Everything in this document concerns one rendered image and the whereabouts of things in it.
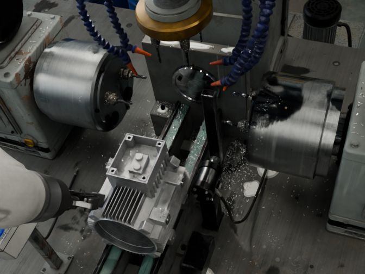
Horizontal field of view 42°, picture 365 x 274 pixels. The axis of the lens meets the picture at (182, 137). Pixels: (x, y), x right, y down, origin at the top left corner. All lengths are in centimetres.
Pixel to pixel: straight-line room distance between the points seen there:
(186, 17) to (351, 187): 54
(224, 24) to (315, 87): 35
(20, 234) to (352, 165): 76
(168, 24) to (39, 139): 65
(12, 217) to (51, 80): 64
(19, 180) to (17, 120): 76
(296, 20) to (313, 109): 144
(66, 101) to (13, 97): 17
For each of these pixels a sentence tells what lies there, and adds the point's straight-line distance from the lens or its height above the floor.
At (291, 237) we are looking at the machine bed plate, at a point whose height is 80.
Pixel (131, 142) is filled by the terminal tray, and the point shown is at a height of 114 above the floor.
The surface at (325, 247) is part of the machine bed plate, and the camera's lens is 133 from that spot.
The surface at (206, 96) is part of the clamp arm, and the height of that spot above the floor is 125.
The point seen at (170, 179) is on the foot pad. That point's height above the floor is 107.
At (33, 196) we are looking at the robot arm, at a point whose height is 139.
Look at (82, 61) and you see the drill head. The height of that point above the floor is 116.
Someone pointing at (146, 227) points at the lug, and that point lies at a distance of 104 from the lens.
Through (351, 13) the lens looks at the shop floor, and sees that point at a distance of 329.
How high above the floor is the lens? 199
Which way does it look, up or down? 51 degrees down
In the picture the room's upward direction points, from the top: 12 degrees counter-clockwise
